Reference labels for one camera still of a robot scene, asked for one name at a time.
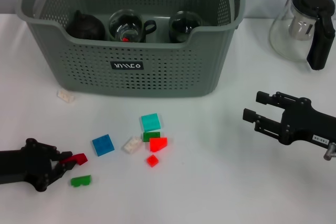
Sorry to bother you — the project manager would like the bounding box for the translucent white toy brick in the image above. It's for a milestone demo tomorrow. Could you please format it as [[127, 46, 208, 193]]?
[[121, 136, 144, 155]]

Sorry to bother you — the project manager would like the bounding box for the right gripper metal cable connector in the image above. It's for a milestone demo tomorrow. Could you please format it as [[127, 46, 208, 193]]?
[[323, 142, 336, 161]]

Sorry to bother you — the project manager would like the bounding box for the clear small lego brick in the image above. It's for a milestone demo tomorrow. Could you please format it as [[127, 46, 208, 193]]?
[[57, 89, 76, 103]]

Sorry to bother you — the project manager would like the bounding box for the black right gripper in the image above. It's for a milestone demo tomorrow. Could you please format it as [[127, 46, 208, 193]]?
[[243, 91, 336, 148]]

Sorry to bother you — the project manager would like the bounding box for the teal toy brick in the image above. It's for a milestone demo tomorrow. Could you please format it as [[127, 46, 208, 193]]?
[[140, 113, 161, 132]]

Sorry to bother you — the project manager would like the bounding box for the dark green flat toy brick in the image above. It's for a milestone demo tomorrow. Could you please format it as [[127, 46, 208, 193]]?
[[143, 131, 161, 143]]

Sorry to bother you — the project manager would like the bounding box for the glass teacup with black sleeve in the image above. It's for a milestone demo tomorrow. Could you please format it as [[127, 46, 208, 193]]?
[[108, 8, 158, 43], [167, 10, 204, 43]]

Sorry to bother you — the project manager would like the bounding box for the dark red bent toy brick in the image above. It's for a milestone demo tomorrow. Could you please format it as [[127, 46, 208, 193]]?
[[59, 153, 88, 166]]

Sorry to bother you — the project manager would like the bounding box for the grey perforated plastic storage bin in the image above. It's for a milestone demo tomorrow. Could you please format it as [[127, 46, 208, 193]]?
[[15, 0, 247, 98]]

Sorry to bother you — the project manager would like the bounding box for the glass teapot with black handle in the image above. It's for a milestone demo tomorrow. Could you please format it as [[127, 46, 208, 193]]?
[[269, 0, 336, 71]]

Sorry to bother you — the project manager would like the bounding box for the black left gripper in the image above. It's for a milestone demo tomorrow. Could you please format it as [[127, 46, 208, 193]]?
[[0, 137, 77, 193]]

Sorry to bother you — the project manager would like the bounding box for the blue toy brick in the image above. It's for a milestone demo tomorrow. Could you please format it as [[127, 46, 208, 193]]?
[[91, 134, 116, 157]]

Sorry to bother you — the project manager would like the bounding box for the dark round clay teapot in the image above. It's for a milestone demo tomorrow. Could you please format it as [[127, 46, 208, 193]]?
[[65, 9, 107, 40]]

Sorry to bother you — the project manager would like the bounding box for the bright green arched toy brick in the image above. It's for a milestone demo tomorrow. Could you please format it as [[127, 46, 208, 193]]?
[[70, 174, 93, 187]]

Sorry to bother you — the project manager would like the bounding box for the red sloped toy brick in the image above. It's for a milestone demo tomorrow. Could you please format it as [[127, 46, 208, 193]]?
[[149, 136, 168, 153]]

